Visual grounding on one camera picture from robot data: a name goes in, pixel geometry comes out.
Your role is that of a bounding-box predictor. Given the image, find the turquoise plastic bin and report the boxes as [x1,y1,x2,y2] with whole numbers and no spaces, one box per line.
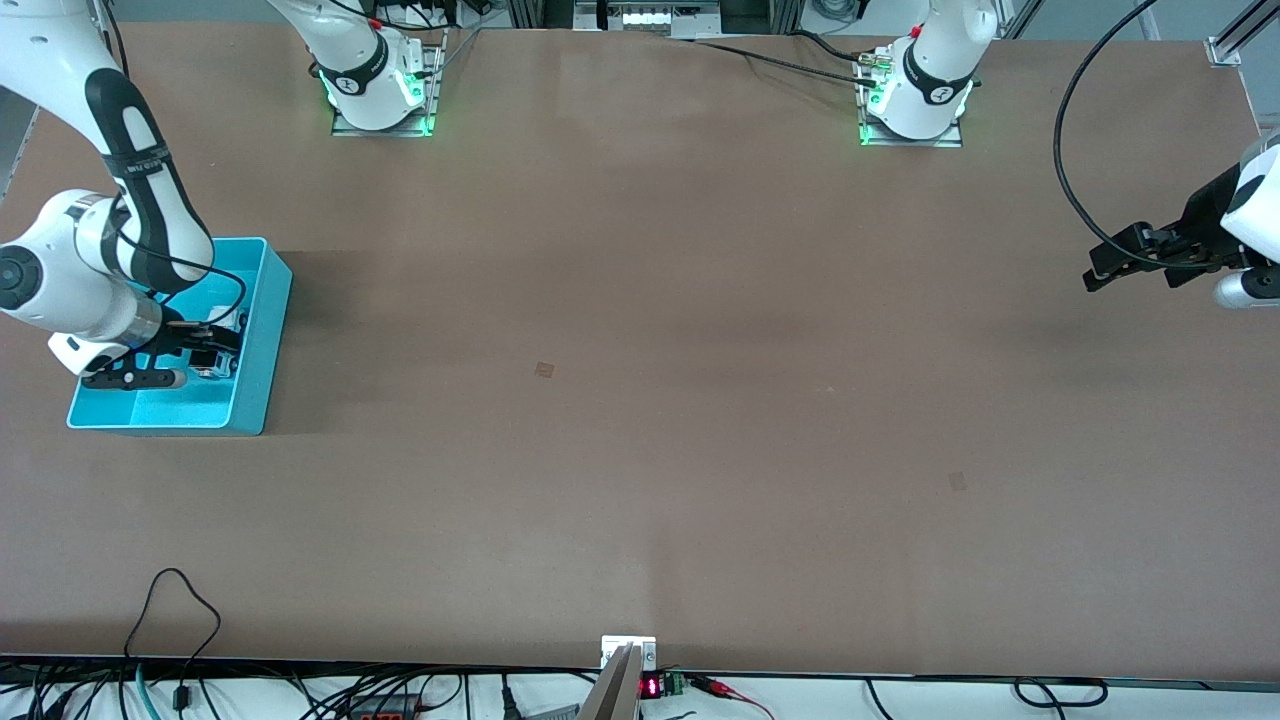
[67,237,294,437]

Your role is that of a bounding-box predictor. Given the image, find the grey metal bar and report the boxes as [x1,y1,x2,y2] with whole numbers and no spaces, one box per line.
[577,643,644,720]

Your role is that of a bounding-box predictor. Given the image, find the red clip leads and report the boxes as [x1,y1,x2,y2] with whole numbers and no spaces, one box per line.
[688,675,777,720]

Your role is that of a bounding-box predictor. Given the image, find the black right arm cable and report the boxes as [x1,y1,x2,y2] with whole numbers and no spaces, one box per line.
[118,228,249,331]

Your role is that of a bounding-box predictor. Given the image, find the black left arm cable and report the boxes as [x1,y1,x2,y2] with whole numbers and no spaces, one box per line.
[1054,0,1251,270]

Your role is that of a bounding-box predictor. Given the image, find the aluminium corner bracket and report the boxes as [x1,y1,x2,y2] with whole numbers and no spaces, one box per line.
[1205,0,1280,70]

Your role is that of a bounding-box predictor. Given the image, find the thin black looped cable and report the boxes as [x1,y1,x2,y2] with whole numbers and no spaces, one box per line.
[124,568,223,706]

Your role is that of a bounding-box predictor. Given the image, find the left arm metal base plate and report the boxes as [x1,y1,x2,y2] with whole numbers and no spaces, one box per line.
[857,50,964,150]

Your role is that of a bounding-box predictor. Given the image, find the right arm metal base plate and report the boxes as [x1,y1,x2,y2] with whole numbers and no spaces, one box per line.
[332,28,448,139]

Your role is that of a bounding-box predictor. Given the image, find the black cable to arm base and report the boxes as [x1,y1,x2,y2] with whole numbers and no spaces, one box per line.
[668,30,883,89]

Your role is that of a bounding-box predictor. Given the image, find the black coiled cable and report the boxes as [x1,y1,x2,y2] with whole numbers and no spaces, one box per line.
[1012,678,1110,710]

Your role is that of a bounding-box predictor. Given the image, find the small white mounting bracket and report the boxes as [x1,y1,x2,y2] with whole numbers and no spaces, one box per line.
[601,635,658,672]

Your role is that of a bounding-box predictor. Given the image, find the aluminium frame rack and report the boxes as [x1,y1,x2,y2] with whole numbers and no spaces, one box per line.
[508,0,807,40]

